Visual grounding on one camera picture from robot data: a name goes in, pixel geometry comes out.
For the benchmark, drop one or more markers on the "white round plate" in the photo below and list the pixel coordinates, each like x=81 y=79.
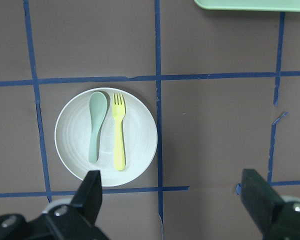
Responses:
x=73 y=130

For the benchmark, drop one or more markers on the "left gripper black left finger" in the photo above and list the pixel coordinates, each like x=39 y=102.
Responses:
x=61 y=220

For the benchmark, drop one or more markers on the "yellow plastic fork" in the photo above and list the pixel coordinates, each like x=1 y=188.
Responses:
x=118 y=113

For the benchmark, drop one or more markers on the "light green tray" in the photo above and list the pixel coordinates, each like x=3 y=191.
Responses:
x=251 y=5

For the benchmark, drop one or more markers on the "pale green plastic spoon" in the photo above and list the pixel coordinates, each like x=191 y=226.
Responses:
x=98 y=106

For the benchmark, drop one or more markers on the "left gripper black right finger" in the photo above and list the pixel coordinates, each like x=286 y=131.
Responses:
x=276 y=216

